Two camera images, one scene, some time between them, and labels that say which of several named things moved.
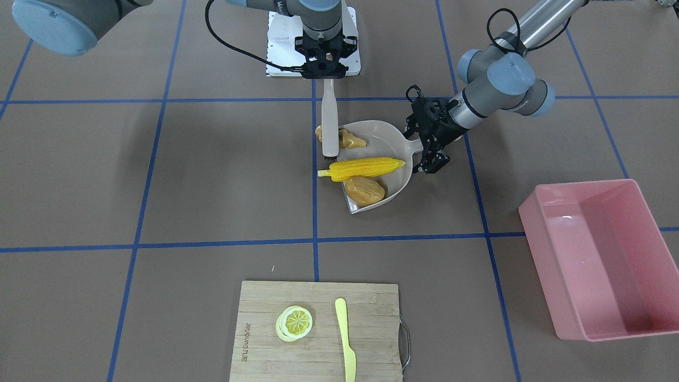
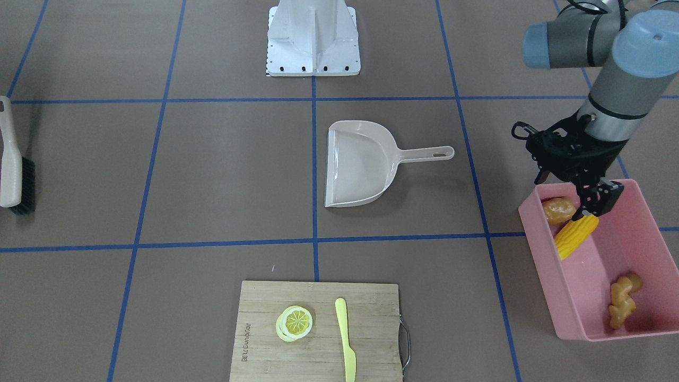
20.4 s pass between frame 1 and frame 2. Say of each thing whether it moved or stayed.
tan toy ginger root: moved
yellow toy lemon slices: stayed
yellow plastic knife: stayed
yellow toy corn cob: moved
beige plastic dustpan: moved
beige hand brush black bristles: moved
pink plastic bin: stayed
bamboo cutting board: stayed
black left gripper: moved
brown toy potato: moved
